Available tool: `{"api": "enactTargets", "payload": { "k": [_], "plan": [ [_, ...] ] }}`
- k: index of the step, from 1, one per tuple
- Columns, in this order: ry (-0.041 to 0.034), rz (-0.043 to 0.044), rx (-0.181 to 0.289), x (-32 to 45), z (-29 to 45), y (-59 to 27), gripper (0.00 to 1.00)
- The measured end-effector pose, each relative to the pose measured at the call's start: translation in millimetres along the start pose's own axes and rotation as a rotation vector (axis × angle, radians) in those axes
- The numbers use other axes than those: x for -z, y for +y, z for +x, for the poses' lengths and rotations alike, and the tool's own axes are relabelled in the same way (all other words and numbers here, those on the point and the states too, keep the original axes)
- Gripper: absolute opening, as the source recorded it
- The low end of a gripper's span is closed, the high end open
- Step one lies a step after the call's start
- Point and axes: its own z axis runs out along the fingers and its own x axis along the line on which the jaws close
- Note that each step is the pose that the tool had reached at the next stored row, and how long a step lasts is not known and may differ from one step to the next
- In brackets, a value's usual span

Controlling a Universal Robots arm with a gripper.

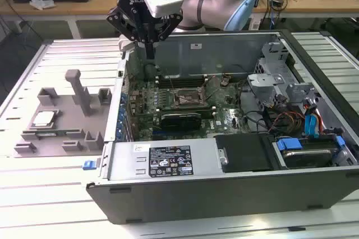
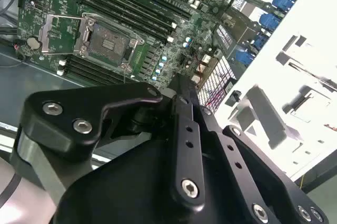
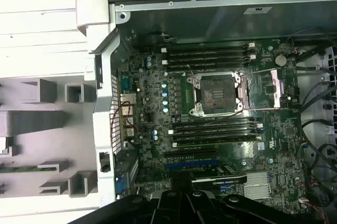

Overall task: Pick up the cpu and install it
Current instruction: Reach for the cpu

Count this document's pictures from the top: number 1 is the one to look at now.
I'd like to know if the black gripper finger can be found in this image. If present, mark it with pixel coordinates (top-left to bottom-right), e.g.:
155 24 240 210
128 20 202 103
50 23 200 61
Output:
149 14 183 60
106 6 150 60

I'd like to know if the thin wire locking lever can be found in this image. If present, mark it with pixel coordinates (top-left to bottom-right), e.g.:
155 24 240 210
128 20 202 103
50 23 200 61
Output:
204 76 217 103
168 76 182 103

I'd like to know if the metal socket cover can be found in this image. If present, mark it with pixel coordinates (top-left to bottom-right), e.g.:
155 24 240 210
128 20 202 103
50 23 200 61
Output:
197 84 208 103

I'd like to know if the silver CPU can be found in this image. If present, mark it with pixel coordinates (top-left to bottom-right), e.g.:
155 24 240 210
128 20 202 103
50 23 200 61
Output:
33 112 57 126

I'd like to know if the CPU socket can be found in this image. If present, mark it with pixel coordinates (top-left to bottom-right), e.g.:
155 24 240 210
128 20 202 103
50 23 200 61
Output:
172 86 205 108

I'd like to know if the grey case release latch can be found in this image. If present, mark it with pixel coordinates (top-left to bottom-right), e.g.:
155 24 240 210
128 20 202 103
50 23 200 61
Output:
117 34 136 53

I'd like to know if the crumpled white paper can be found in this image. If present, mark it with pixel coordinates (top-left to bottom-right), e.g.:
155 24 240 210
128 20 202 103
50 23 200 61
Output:
29 0 56 10

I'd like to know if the green motherboard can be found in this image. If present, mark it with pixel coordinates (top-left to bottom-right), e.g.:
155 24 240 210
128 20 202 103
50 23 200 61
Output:
125 75 255 142

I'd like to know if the black graphics card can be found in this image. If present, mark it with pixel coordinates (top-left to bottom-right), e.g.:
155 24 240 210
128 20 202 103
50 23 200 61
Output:
153 111 202 133

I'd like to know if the grey metal drive cage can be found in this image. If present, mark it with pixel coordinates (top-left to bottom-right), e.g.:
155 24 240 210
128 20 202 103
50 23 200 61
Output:
246 41 322 116

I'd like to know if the grey parts rack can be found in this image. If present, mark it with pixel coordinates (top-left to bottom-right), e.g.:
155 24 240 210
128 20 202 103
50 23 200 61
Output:
12 69 113 158

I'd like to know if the green RAM stick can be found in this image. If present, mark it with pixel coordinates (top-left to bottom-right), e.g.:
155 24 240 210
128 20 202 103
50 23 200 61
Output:
35 130 82 138

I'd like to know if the silver power supply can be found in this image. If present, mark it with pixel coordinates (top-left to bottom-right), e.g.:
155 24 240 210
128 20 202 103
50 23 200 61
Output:
107 139 225 181

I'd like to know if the black disk bay cover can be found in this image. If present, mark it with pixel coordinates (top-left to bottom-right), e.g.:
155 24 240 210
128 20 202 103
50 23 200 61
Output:
213 134 275 173

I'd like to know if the open black PC case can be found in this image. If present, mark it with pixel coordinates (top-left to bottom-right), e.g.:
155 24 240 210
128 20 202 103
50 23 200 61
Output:
85 29 359 225

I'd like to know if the hard disk in blue carrier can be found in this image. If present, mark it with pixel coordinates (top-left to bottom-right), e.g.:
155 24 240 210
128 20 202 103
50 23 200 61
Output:
274 135 346 170

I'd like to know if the black looped cable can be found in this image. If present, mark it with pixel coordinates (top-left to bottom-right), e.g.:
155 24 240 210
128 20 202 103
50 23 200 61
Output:
143 63 158 80

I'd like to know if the coloured power wire bundle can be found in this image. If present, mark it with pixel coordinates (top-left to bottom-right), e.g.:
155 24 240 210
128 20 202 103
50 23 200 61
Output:
268 112 307 136

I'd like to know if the blue flat data wire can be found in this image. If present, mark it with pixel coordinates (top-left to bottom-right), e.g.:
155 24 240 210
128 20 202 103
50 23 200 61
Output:
305 113 320 139

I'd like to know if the orange data wire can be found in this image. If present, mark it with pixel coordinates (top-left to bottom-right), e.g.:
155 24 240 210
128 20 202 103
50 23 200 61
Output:
314 109 339 136

